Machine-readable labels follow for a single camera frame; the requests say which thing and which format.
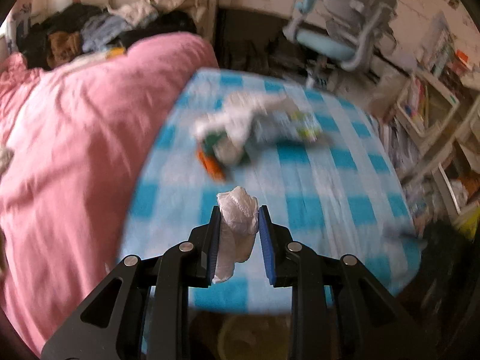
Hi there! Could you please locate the white tissue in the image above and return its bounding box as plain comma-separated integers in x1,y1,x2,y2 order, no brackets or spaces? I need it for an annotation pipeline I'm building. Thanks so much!
212,186,259,284

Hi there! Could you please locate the orange peel long piece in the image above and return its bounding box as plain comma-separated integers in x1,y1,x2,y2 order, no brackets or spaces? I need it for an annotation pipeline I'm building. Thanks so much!
196,149,225,181

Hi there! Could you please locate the white plastic bag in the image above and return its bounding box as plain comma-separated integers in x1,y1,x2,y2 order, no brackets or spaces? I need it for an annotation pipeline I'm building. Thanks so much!
191,111,260,158

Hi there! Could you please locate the blue tissue pack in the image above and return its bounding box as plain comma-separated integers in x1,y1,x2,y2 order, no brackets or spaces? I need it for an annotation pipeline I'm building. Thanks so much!
250,111,322,146

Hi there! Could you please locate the white paper sheet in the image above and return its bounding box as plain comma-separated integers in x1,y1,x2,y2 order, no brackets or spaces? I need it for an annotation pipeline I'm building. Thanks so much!
221,91,299,117

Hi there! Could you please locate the yellow trash bin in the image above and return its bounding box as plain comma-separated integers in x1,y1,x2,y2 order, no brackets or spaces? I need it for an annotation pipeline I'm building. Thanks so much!
217,314,290,360

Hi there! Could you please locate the blue checkered tablecloth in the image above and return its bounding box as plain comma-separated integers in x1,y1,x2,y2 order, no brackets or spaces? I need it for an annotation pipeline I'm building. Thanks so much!
118,68,422,294

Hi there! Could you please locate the pink duvet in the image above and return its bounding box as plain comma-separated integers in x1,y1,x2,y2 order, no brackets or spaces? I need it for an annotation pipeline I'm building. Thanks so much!
1,33,217,354

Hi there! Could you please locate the yellow book on bed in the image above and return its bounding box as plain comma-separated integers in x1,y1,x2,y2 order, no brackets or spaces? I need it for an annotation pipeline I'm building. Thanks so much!
74,46,127,67

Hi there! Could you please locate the white book shelf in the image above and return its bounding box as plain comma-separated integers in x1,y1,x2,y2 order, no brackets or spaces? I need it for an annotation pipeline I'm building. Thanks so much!
379,12,479,238

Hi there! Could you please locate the grey blue office chair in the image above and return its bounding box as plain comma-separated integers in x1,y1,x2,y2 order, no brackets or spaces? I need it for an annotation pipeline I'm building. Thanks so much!
283,0,397,88

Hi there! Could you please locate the pile of dark clothes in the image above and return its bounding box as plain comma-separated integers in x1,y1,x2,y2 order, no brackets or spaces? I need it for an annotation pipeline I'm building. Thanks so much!
16,1,197,71

